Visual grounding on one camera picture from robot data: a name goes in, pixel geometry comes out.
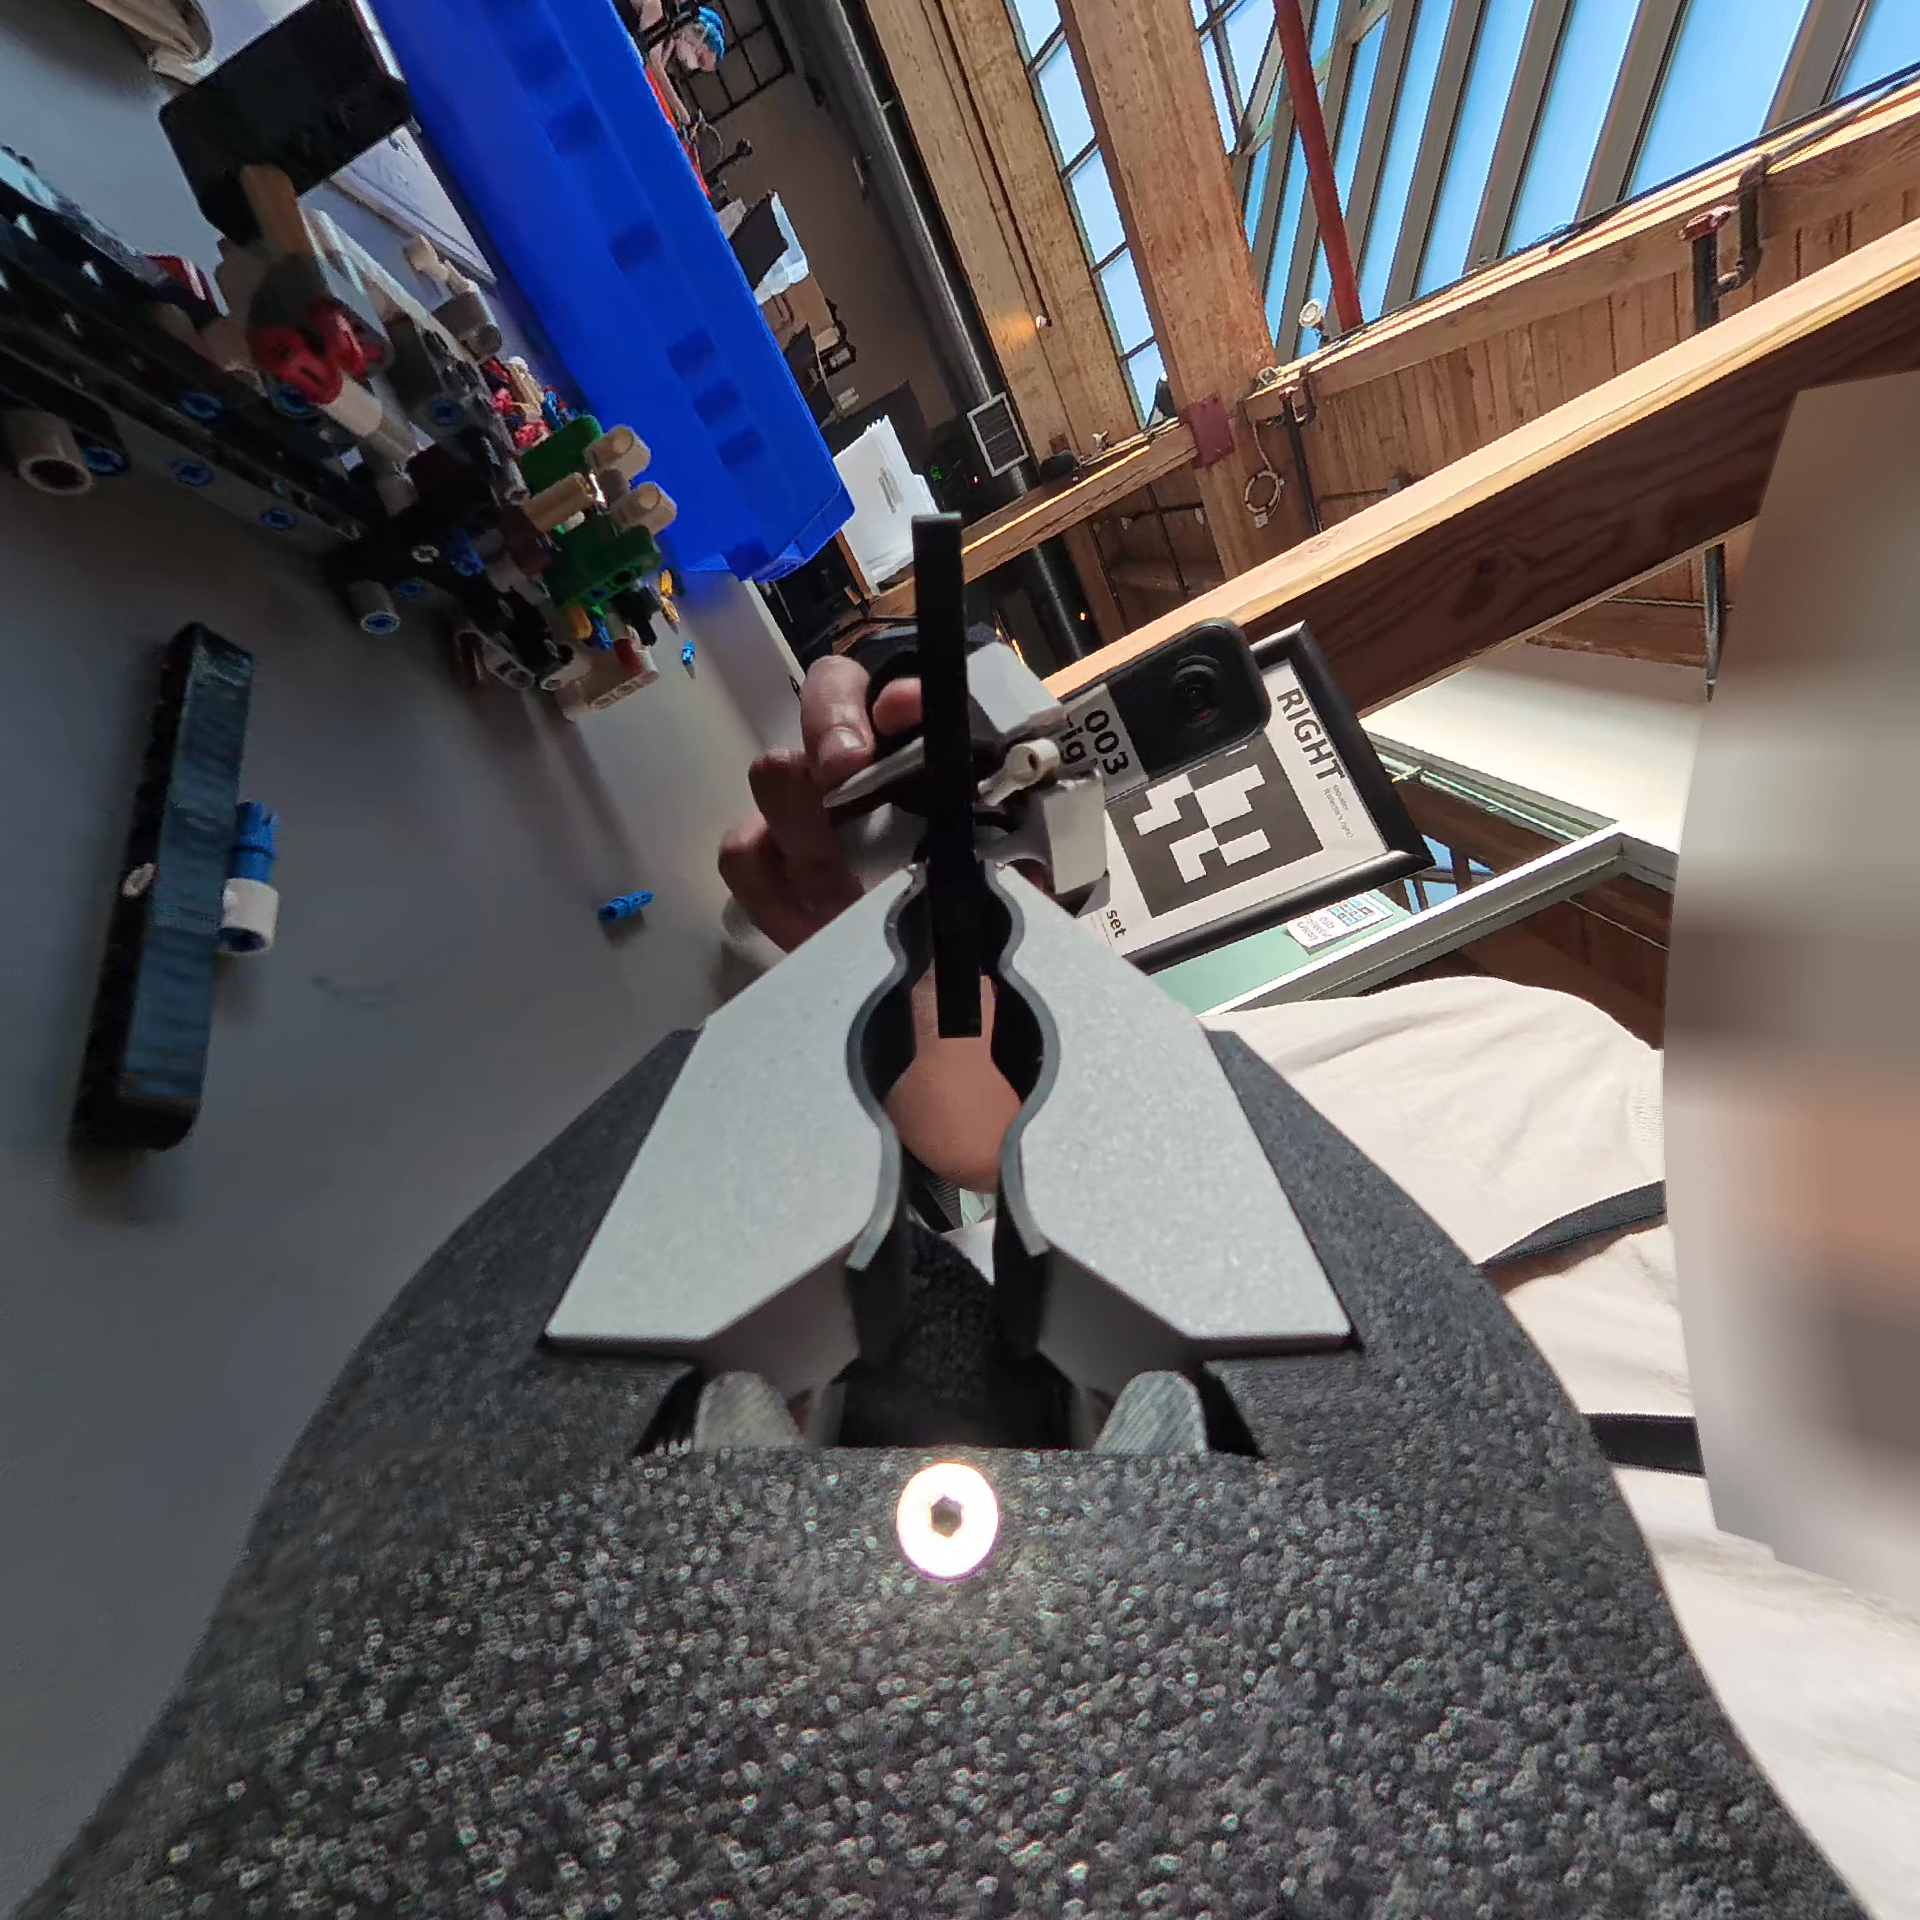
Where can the tan lego pin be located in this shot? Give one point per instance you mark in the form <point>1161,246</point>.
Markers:
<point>1028,764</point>

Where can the person's right forearm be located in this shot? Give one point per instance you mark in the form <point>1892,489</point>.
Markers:
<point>961,1118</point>

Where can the blue plastic bin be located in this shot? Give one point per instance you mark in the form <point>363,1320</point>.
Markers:
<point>631,270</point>

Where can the person's pale shirt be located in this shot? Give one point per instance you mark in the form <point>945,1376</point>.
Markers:
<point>1470,1110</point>

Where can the metal-edged green panel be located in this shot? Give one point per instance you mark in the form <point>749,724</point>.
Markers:
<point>1440,908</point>

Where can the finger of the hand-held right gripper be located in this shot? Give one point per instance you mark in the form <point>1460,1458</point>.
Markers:
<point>1069,841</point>
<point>1008,691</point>

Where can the skylight windows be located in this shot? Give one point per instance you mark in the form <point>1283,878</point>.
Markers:
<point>1501,120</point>

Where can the long black lego beam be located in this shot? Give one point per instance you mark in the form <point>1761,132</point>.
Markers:
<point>165,930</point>

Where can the partly built lego chassis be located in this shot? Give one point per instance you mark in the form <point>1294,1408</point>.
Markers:
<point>91,300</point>

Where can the pile of small lego pieces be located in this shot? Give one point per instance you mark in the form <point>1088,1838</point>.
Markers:
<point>533,404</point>

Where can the red pipe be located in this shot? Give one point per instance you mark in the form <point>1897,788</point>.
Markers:
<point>1321,165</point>

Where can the person's right hand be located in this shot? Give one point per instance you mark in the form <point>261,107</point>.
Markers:
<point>781,841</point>

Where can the wooden support post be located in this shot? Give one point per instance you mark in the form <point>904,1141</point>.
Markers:
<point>1171,225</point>

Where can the black lego axle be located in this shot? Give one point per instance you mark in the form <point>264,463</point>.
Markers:
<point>945,675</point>

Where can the white paper sheets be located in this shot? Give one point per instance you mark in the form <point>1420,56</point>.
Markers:
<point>884,502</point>

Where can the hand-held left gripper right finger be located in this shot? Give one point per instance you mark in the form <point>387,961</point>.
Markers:
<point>1171,1185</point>

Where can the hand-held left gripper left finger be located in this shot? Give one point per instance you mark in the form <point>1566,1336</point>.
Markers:
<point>735,1170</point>

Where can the small blue lego pin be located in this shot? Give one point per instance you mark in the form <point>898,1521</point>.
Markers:
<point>622,907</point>

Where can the thick wooden beam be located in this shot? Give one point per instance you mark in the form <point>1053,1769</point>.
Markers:
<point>1501,511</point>

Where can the black flat panel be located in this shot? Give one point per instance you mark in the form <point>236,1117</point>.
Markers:
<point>284,120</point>

